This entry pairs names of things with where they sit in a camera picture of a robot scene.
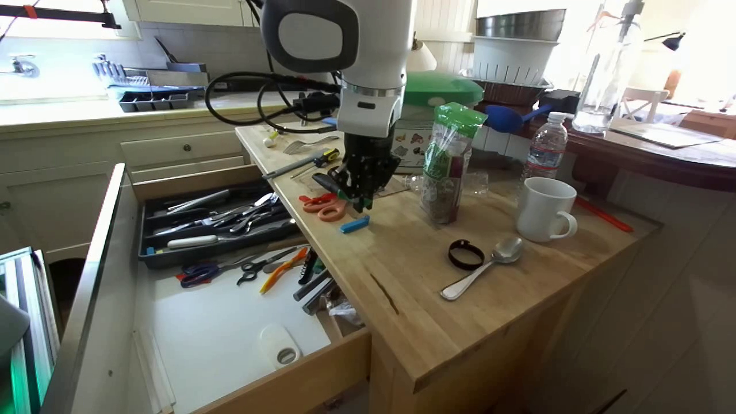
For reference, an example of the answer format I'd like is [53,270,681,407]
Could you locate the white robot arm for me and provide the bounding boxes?
[261,0,413,210]

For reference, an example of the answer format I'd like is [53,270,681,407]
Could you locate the silver spoon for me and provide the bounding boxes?
[442,238,523,301]

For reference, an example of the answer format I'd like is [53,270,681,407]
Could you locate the green topped jar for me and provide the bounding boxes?
[420,102,484,226]

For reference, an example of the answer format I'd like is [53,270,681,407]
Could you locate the white mug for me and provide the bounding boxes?
[514,177,577,245]

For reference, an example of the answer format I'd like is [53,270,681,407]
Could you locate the grey cutlery tray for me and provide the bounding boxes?
[137,181,298,268]

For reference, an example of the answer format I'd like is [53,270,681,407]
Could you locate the white wooden drawer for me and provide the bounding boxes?
[40,164,370,414]

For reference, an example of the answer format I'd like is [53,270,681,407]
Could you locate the black handled knife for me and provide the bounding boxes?
[312,172,347,202]

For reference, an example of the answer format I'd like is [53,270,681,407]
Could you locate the blue chalk piece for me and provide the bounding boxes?
[340,217,370,234]

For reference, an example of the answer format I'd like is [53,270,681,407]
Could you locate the black ring band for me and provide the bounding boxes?
[446,239,484,271]

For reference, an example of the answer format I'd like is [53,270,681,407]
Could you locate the yellow black screwdriver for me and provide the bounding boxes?
[265,149,340,180]

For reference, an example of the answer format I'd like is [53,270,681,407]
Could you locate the small black scissors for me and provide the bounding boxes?
[236,247,296,286]

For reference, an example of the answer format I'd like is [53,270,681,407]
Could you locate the steel bowl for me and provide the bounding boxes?
[476,10,565,42]

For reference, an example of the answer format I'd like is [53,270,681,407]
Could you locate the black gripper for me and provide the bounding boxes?
[334,133,397,213]

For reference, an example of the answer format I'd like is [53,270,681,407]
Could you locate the orange yellow baby spoon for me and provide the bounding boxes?
[259,247,311,294]

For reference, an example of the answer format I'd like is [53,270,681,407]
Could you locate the clear spray bottle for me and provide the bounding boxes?
[572,0,644,137]

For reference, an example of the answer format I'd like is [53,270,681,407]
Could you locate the white dish rack tub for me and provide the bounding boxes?
[472,38,554,88]

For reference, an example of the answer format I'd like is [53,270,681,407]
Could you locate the orange scissors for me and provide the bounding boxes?
[298,193,345,223]

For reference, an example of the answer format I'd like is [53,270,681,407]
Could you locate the small water bottle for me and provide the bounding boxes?
[523,112,569,177]

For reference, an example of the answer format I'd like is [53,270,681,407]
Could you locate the blue handled scissors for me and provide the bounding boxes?
[177,255,265,288]

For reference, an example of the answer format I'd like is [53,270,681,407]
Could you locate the white handled knife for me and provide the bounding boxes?
[165,234,231,250]

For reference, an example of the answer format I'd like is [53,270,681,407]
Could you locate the white bin with green lid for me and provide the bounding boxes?
[390,72,482,175]

